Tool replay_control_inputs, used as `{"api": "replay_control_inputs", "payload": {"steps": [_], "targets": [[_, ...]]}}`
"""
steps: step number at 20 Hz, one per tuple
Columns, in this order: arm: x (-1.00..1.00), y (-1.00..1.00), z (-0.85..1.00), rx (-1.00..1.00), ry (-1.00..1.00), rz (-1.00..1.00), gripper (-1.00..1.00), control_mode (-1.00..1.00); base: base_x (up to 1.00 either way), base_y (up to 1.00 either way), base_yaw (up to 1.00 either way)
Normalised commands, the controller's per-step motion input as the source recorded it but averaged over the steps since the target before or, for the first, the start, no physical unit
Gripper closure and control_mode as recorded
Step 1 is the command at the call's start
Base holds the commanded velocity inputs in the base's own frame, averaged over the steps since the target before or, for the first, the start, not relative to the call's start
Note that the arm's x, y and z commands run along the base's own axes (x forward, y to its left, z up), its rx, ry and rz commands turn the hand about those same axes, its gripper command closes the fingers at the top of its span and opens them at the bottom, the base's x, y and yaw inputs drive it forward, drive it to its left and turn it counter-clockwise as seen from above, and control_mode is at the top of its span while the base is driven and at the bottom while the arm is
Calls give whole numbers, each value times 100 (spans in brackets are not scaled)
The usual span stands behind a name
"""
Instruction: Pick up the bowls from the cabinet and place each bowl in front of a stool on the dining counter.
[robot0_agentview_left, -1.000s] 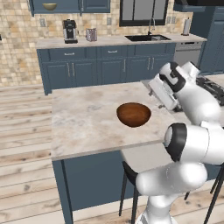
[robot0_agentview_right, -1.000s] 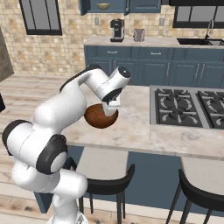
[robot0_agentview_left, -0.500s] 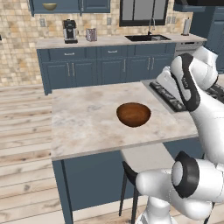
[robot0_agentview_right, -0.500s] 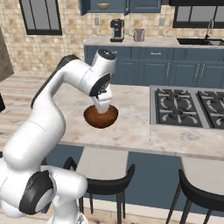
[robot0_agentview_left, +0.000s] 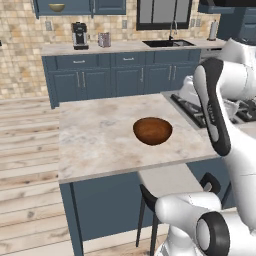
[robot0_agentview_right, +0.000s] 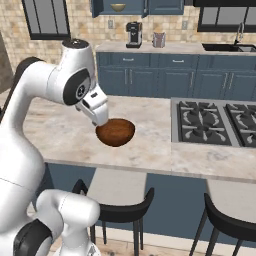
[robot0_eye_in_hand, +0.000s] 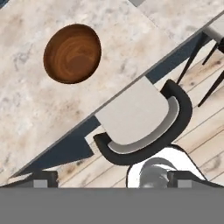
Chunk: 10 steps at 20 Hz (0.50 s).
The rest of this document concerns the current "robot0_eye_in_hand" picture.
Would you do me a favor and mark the brown wooden bowl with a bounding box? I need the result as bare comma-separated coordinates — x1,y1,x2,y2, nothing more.
42,23,102,85

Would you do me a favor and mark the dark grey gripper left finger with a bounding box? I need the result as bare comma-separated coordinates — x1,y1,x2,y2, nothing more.
4,170,60,189

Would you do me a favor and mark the dark blue dining counter base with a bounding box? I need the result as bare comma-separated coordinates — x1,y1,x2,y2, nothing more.
9,31,212,179

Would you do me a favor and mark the white and black round object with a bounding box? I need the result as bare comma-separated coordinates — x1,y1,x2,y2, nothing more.
125,144,208,189

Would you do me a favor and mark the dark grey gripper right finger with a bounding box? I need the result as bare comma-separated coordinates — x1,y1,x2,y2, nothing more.
167,171,224,189

